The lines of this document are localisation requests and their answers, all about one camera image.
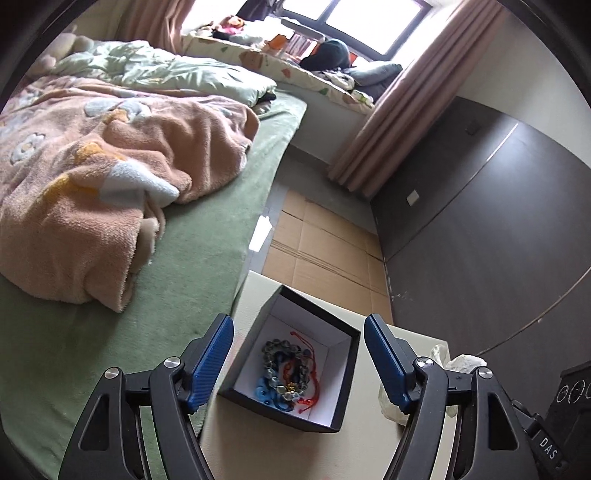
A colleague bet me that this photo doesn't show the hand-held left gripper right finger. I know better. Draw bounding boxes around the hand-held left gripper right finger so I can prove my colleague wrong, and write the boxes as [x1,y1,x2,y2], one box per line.
[363,314,541,480]

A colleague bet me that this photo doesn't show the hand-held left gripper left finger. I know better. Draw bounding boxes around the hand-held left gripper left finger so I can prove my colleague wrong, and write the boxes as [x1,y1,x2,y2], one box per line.
[58,314,235,480]

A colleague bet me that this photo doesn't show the black jewelry box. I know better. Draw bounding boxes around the black jewelry box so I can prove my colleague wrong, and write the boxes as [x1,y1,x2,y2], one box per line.
[217,285,361,433]

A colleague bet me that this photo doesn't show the white plastic bag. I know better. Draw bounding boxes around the white plastic bag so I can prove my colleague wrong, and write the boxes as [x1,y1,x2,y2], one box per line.
[378,344,488,422]

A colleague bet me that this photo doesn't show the blue bead bracelet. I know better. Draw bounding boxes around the blue bead bracelet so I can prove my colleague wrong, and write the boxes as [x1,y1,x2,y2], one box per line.
[253,376,289,409]

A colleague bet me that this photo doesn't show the grey bead bracelet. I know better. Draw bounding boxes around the grey bead bracelet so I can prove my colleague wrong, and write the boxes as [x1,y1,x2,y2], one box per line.
[262,339,311,402]

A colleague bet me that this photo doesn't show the red cord bracelet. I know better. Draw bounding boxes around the red cord bracelet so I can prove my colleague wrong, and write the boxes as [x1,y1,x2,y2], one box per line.
[288,329,326,414]

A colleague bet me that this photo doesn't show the green bed sheet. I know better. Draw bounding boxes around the green bed sheet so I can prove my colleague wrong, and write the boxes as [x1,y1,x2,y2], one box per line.
[0,90,308,480]

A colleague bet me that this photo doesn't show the flattened cardboard sheet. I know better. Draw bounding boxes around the flattened cardboard sheet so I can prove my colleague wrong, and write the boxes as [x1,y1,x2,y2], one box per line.
[261,189,393,324]

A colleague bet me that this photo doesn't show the pink floral fleece blanket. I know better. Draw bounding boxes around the pink floral fleece blanket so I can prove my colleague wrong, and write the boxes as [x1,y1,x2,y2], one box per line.
[0,76,260,315]

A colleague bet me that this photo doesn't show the pink curtain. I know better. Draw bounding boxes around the pink curtain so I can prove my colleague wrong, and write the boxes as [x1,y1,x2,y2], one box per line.
[106,0,245,54]
[328,0,502,199]

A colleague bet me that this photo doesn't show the white printed cloth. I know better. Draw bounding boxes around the white printed cloth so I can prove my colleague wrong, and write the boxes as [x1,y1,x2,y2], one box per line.
[321,69,356,90]

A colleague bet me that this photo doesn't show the grey pillow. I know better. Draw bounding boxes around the grey pillow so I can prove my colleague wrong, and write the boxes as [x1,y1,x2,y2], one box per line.
[344,62,403,100]

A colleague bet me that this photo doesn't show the light green quilt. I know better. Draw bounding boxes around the light green quilt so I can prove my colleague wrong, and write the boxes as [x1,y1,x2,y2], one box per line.
[51,41,278,109]

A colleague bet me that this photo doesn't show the printed window seat cushion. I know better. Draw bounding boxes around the printed window seat cushion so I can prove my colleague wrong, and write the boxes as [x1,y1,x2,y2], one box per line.
[182,34,377,109]

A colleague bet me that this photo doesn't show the row of books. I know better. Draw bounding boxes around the row of books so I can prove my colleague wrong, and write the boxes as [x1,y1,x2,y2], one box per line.
[286,34,319,58]

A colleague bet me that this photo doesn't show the pile of toys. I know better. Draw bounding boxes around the pile of toys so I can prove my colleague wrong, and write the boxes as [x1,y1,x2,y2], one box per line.
[191,16,264,44]

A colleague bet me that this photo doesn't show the window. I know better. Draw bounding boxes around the window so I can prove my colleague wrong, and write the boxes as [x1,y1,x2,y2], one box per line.
[245,0,458,61]

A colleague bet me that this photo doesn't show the small white table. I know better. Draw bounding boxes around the small white table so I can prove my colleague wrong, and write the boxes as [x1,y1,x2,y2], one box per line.
[281,18,324,38]

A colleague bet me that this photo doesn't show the beige plush toy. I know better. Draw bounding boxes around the beige plush toy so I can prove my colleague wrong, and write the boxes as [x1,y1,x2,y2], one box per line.
[34,32,95,72]

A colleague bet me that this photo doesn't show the hanging dark clothes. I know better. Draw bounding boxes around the hanging dark clothes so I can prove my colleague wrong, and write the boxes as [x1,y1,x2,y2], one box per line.
[240,0,282,19]

